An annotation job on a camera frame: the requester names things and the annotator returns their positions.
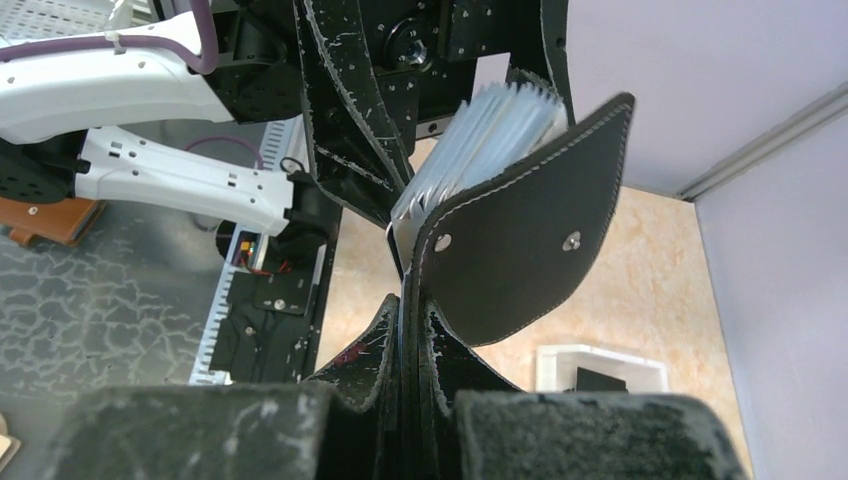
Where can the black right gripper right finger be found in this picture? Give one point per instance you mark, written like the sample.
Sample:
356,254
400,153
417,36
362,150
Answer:
484,427

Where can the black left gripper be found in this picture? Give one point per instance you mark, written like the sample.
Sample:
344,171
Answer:
330,59

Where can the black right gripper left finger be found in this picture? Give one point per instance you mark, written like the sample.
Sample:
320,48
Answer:
336,424

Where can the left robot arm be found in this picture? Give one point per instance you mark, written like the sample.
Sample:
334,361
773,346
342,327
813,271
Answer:
70,105

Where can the black VIP card stack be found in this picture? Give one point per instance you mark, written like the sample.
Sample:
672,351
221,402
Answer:
591,381

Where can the white plastic bin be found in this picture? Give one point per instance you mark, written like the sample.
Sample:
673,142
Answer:
557,368

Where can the brown wooden board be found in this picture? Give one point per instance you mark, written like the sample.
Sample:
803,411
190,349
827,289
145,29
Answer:
65,222

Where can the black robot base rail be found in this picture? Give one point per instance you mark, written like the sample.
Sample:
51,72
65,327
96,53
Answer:
265,321

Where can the grey aluminium frame rail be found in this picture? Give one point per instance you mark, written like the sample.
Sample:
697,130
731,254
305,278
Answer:
802,124

